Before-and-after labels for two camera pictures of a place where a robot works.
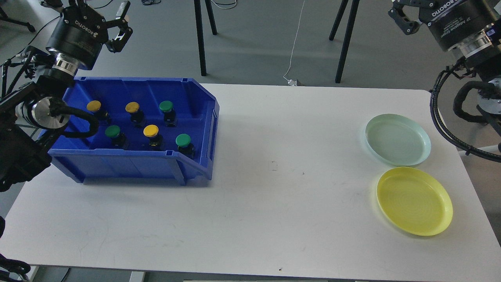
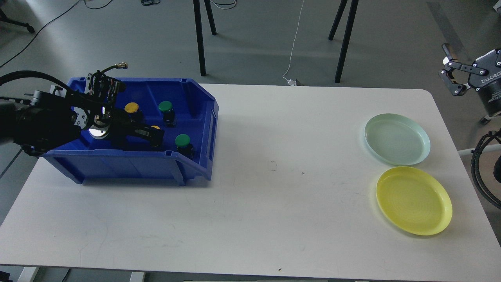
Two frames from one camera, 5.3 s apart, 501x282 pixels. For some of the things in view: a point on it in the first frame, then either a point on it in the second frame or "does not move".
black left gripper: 78,36 to 120,129
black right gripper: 453,22 to 488,85
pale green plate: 397,140 does not move
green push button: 182,141 does not move
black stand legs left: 197,4 does not move
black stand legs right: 348,35 does not move
